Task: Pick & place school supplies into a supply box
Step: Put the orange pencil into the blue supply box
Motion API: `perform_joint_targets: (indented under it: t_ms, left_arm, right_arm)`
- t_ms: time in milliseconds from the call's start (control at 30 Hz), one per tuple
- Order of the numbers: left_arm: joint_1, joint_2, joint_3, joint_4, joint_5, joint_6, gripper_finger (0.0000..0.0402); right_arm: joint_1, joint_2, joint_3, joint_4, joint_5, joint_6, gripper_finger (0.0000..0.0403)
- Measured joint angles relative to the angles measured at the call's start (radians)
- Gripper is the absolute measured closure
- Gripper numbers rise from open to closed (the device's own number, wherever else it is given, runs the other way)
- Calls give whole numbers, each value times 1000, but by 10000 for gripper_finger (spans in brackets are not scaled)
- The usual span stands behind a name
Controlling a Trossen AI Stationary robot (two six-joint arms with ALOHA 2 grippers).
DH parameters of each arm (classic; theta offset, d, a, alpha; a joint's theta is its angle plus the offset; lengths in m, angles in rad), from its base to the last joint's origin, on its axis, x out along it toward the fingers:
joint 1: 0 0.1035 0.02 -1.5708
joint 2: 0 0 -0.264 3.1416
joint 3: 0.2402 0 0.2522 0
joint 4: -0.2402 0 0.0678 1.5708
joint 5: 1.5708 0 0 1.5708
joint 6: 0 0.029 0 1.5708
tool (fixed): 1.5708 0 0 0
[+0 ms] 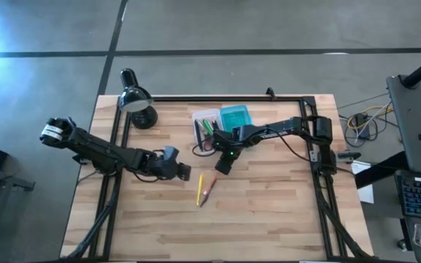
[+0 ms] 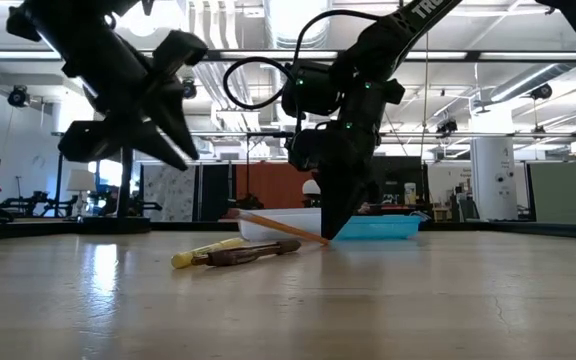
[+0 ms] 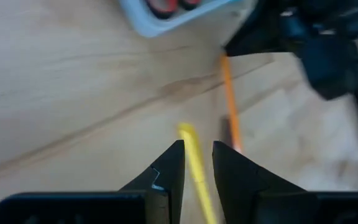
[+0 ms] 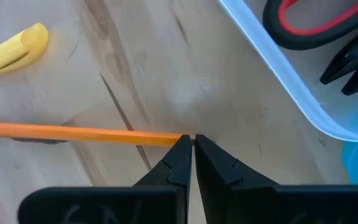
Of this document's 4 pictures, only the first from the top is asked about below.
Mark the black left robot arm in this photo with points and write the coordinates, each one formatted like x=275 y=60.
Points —
x=97 y=149

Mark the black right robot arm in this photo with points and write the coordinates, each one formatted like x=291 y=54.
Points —
x=276 y=133

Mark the yellow marker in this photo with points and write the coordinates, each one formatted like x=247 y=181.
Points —
x=200 y=190

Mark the green marker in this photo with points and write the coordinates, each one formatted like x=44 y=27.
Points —
x=207 y=127

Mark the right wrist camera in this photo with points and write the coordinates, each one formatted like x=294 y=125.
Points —
x=224 y=166

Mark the thick black marker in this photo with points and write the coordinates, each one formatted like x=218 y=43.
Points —
x=198 y=131

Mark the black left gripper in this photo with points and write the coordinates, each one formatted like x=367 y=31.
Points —
x=157 y=168

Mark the small black clamp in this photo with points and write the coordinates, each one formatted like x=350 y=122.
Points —
x=270 y=93

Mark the black power adapter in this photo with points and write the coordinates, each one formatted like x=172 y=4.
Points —
x=362 y=126

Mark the black aluminium table frame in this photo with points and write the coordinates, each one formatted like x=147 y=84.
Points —
x=214 y=98

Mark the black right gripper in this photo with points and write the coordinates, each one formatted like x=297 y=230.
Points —
x=228 y=144

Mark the black stand beside table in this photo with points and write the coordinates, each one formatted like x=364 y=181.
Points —
x=13 y=179

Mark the white paper sheet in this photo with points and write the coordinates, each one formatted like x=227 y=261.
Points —
x=365 y=193

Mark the clear plastic supply box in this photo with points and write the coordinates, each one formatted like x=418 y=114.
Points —
x=199 y=149

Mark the black desk lamp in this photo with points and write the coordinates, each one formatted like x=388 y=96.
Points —
x=135 y=98

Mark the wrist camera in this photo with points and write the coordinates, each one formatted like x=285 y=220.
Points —
x=224 y=166
x=170 y=153

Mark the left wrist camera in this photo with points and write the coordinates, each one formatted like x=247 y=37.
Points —
x=170 y=153

